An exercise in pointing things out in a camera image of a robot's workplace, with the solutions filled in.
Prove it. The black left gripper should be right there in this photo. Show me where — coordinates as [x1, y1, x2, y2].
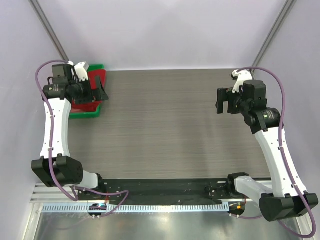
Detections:
[69, 75, 108, 105]

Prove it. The dark red t-shirt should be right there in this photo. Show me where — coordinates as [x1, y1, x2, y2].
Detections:
[71, 69, 109, 114]

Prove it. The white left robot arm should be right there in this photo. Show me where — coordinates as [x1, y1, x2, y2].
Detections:
[31, 60, 109, 200]

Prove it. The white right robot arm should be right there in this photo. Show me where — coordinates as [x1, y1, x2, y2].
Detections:
[215, 80, 319, 222]

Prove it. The green plastic bin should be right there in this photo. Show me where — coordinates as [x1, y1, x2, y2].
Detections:
[69, 64, 107, 119]

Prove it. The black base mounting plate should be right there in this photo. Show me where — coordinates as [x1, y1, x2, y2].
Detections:
[78, 178, 247, 206]

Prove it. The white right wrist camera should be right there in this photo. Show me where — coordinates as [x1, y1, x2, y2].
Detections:
[231, 69, 253, 94]

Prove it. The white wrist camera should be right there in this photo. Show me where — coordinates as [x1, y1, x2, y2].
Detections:
[231, 69, 253, 94]
[67, 61, 89, 82]

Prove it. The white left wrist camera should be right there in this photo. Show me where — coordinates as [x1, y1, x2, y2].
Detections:
[67, 61, 89, 82]

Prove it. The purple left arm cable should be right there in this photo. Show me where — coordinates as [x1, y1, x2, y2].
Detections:
[34, 59, 130, 217]

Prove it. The aluminium front rail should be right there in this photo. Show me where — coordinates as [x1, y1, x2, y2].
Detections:
[30, 180, 273, 203]

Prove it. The left aluminium frame post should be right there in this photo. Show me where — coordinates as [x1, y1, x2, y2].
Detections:
[28, 0, 69, 61]

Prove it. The aluminium frame post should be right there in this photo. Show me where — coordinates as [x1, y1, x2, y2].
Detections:
[28, 0, 69, 61]
[252, 0, 297, 67]

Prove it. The right aluminium frame post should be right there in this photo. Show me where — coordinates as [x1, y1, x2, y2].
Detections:
[252, 0, 297, 67]

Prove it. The slotted cable duct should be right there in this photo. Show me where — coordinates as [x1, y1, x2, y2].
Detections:
[42, 202, 230, 213]

